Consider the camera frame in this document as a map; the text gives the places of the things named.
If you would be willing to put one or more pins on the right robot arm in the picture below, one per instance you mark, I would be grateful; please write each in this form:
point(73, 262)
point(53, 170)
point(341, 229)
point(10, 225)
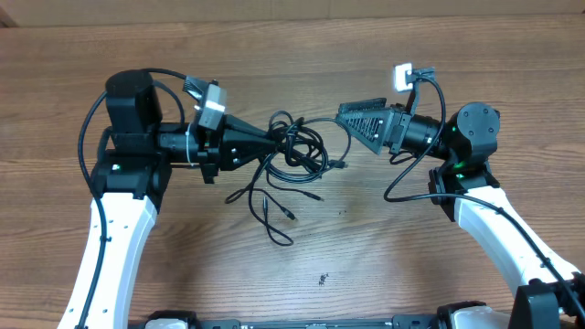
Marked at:
point(544, 285)

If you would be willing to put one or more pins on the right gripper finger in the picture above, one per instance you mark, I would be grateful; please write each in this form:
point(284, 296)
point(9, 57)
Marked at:
point(366, 105)
point(371, 127)

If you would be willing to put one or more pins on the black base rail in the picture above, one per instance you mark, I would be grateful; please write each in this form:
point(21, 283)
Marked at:
point(315, 323)

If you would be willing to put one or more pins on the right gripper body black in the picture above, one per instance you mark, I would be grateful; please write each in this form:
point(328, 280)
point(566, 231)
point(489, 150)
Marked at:
point(400, 131)

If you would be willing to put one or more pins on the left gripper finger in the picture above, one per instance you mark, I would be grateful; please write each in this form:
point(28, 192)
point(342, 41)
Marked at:
point(236, 129)
point(234, 153)

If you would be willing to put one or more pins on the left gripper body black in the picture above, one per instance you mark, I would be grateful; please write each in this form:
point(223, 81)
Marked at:
point(207, 153)

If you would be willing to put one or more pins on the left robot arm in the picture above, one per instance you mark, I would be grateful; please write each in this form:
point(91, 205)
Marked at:
point(136, 157)

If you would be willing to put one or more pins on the small black debris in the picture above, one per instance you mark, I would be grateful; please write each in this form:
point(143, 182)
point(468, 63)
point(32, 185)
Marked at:
point(322, 279)

